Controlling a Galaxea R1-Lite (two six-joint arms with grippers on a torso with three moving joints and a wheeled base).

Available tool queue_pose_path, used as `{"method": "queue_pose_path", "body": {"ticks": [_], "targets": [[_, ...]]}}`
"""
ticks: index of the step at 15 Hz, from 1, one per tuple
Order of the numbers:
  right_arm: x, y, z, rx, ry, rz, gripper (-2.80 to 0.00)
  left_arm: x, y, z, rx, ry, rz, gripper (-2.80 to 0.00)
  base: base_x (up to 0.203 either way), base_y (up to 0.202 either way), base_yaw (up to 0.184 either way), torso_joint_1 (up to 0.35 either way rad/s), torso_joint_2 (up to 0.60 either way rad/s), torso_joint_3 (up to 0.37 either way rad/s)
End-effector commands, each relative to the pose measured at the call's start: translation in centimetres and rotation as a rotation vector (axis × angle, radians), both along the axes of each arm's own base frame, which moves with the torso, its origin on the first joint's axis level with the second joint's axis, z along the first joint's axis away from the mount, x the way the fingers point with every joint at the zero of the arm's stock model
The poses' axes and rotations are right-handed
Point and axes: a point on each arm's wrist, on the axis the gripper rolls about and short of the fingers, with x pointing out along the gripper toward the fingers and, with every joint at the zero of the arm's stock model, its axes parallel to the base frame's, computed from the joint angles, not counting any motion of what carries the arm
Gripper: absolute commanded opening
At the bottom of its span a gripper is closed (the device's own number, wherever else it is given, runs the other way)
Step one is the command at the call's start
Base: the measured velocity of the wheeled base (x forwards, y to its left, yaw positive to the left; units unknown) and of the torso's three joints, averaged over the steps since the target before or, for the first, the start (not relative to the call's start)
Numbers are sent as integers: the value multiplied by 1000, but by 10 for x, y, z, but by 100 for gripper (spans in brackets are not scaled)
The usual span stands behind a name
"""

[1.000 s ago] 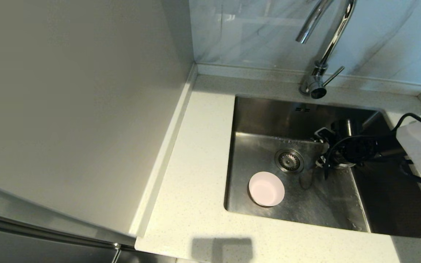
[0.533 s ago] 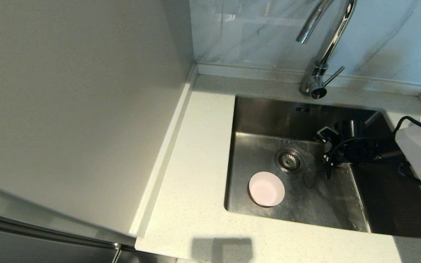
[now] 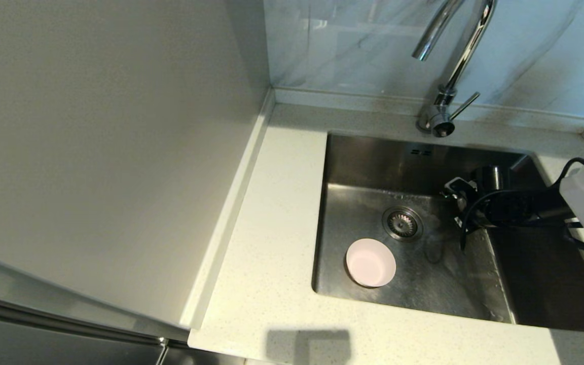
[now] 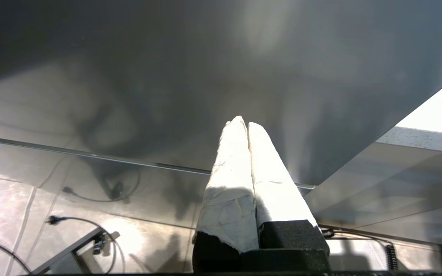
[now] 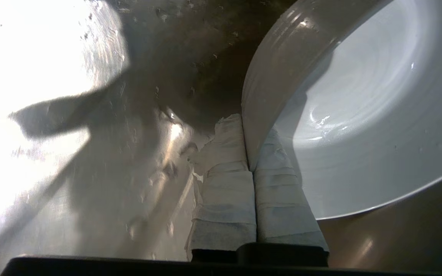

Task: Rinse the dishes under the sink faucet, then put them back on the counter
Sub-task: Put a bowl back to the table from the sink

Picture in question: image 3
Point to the pink ceramic bowl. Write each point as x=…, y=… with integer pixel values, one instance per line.
x=371, y=262

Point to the chrome gooseneck faucet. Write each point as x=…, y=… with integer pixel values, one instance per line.
x=441, y=109

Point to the tall white side panel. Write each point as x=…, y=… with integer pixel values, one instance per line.
x=94, y=152

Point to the stainless steel refrigerator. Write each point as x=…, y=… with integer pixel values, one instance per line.
x=43, y=339

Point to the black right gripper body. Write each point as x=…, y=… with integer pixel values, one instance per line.
x=489, y=210

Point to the stainless steel sink basin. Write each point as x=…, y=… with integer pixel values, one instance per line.
x=373, y=203

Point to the round metal drain strainer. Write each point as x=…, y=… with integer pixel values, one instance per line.
x=402, y=223

